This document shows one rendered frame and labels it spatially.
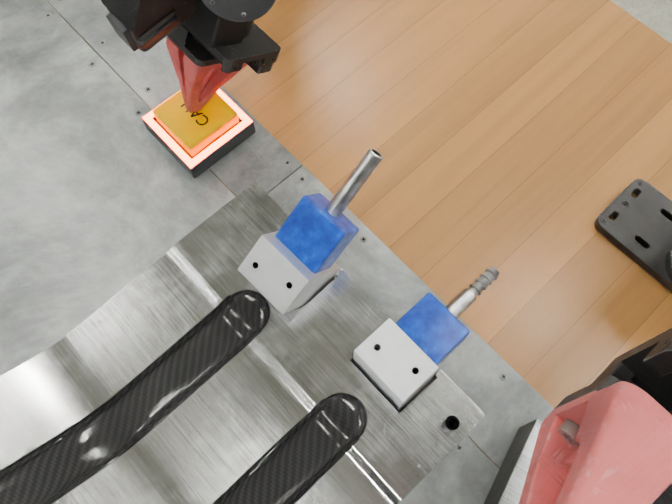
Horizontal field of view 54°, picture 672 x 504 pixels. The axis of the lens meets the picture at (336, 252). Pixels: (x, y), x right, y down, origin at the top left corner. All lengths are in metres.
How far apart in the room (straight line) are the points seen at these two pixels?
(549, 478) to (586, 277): 0.46
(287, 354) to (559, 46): 0.46
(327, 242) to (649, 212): 0.34
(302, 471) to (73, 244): 0.32
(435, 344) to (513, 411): 0.13
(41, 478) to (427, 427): 0.27
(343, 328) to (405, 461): 0.11
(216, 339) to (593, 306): 0.34
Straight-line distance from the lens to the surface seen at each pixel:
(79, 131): 0.73
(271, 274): 0.48
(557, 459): 0.21
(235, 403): 0.50
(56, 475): 0.52
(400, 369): 0.47
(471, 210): 0.65
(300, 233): 0.48
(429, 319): 0.50
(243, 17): 0.50
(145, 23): 0.53
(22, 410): 0.53
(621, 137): 0.74
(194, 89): 0.63
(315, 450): 0.50
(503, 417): 0.60
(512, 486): 0.54
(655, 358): 0.18
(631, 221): 0.68
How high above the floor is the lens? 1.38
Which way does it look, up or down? 68 degrees down
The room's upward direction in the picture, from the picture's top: 1 degrees counter-clockwise
